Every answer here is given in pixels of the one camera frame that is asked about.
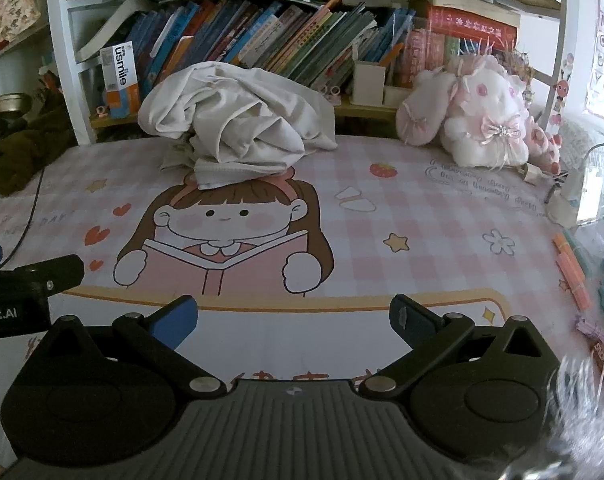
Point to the thick red book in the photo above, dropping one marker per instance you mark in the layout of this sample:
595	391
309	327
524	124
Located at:
471	25

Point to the pink checked printed desk mat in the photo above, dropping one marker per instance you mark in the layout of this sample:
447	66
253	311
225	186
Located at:
431	240

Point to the white and wooden bookshelf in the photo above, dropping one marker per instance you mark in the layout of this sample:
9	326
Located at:
64	60

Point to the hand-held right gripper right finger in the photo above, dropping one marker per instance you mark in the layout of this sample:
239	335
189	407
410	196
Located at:
404	317

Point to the round metal tin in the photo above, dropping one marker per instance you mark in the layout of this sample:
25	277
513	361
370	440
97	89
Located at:
9	103

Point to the brown cloth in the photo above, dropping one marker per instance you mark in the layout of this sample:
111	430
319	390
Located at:
27	150

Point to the large white leaning book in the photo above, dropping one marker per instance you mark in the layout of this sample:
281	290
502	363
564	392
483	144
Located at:
112	25

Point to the white pen holder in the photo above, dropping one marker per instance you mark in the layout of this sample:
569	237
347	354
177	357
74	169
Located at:
369	82

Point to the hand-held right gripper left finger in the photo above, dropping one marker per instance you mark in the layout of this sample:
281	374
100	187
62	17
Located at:
174	320

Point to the white shirt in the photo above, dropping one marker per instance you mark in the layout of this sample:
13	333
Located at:
242	125

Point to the clear plastic wrap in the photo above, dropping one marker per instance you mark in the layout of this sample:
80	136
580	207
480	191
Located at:
586	420

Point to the bundle of orange paper sticks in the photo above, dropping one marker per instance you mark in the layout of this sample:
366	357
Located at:
571	275

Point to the row of colourful books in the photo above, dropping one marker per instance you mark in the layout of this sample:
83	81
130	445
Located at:
282	35

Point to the cartoon wall sticker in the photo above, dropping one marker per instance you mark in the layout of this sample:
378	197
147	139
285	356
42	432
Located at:
561	95

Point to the tall white orange carton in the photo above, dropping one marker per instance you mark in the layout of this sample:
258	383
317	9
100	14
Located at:
119	77

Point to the pink white plush bunny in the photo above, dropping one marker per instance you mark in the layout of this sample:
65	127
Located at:
481	110

